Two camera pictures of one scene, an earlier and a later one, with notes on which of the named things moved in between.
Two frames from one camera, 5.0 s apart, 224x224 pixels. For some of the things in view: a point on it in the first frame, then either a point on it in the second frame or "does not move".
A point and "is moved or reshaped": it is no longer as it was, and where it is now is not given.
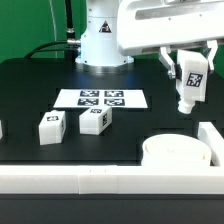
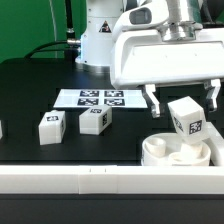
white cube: [52, 127] does not move
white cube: [95, 120] does not move
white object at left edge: [1, 132] does not move
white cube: [192, 70] is moved or reshaped
